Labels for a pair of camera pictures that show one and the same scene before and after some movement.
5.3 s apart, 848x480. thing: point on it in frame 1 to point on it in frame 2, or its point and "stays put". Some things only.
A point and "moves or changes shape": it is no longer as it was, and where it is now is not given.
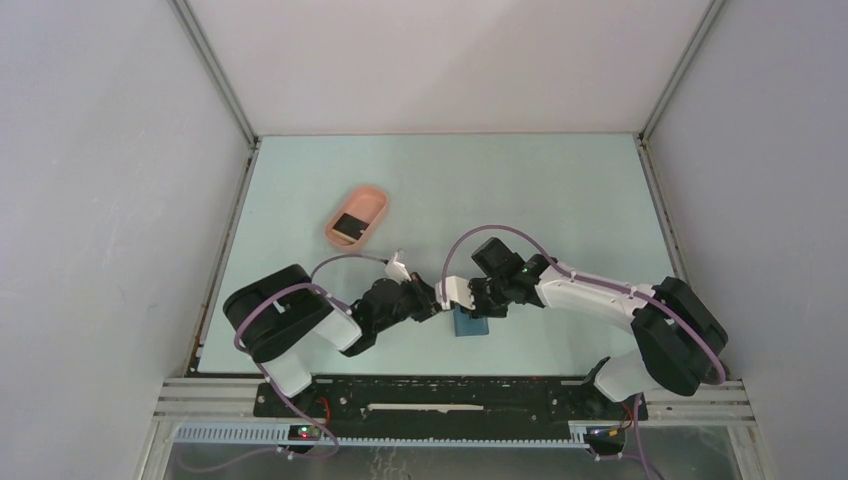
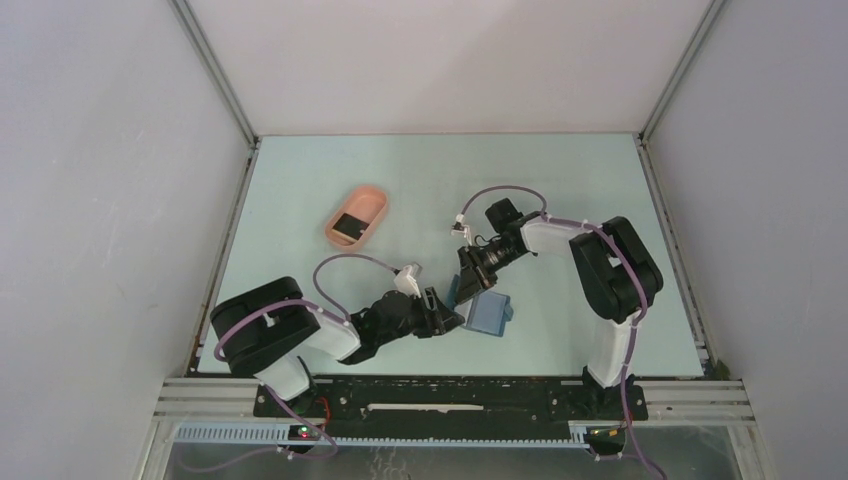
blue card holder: [466, 326] moves or changes shape
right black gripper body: [491, 300] to [496, 254]
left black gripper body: [413, 301] to [418, 321]
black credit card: [349, 226] stays put
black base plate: [448, 407] stays put
